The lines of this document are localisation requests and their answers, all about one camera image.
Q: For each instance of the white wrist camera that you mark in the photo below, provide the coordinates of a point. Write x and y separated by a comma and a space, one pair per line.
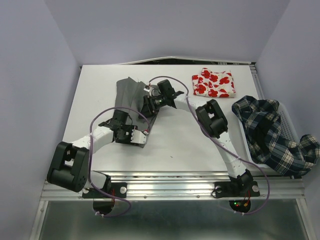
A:
152, 90
139, 137

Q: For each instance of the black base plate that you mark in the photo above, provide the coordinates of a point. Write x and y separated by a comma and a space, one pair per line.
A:
117, 189
228, 189

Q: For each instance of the navy plaid skirt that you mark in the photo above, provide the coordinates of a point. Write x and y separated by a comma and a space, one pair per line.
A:
267, 145

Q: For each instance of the aluminium frame rail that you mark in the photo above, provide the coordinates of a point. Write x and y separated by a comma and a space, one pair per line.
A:
192, 185

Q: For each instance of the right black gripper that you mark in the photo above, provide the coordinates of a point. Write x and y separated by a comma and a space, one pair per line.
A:
148, 107

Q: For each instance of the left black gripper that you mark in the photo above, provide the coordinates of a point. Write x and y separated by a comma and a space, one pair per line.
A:
127, 141

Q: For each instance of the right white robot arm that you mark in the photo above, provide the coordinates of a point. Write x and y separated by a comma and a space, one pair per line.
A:
212, 122

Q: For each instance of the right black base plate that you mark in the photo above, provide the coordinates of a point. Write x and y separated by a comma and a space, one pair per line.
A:
228, 189

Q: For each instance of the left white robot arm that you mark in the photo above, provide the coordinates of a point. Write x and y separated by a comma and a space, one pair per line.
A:
71, 164

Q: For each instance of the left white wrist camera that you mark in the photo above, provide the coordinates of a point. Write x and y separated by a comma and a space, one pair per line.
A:
139, 137

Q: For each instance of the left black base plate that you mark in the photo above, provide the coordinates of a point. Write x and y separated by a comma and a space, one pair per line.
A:
117, 189

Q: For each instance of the red poppy floral skirt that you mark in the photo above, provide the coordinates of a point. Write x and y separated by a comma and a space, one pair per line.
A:
213, 84

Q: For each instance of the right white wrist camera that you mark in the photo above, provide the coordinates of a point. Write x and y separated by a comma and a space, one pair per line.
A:
152, 90

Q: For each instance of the white plastic basket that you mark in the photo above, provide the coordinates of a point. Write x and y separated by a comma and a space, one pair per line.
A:
288, 131

